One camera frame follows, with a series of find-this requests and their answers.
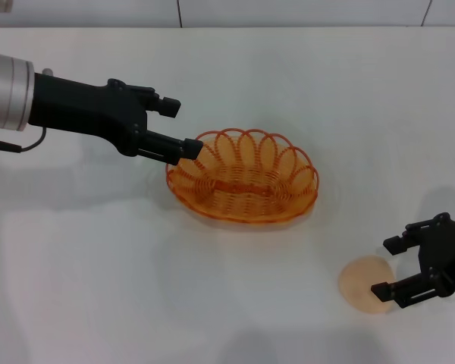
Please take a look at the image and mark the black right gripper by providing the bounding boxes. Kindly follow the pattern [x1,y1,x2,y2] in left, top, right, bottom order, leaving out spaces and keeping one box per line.
[370,212,455,310]

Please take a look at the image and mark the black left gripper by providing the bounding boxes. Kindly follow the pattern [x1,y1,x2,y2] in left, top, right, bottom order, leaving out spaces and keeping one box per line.
[27,71,206,165]

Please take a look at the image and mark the orange plastic wire basket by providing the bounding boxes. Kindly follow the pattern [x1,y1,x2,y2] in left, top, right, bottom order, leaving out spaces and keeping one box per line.
[165,127,321,229]

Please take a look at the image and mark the beige round bread bun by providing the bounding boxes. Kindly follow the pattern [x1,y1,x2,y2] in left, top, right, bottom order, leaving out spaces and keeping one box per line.
[337,256,397,315]

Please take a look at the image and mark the left arm connector cable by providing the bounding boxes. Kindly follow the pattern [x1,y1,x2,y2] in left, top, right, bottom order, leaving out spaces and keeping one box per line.
[0,126,49,154]

